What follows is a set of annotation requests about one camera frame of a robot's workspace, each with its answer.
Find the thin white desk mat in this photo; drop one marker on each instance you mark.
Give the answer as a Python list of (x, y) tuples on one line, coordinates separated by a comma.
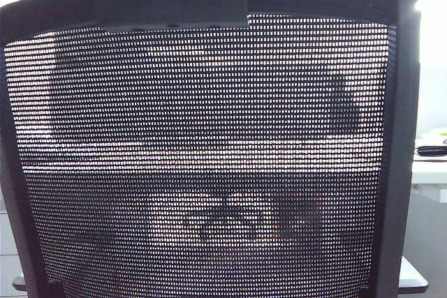
[(431, 158)]

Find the black mesh office chair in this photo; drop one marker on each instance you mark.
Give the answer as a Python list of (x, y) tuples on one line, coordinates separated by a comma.
[(209, 137)]

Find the black leather case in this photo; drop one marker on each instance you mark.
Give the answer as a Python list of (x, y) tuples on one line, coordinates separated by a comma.
[(433, 150)]

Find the white drawer cabinet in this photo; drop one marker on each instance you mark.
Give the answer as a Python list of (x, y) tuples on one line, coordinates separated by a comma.
[(7, 242)]

